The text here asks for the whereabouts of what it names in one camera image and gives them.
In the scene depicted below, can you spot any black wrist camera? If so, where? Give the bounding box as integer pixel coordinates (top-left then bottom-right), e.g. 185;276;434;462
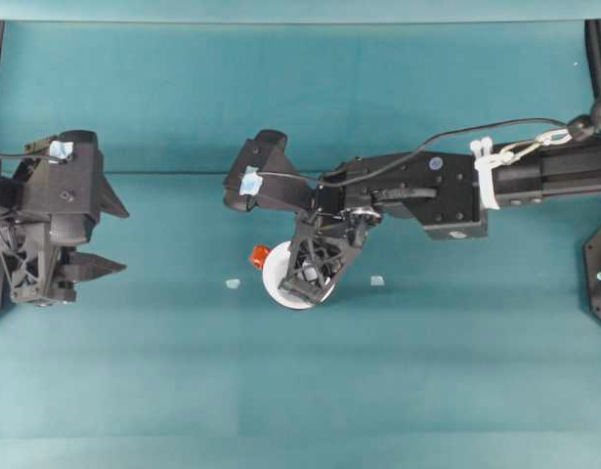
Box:
16;129;107;245
223;129;323;215

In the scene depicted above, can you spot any teal backdrop sheet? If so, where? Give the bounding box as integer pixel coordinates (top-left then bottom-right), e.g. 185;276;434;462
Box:
0;0;601;23

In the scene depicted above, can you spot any teal table cloth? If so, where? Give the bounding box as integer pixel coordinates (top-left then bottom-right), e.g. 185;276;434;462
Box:
0;19;601;469

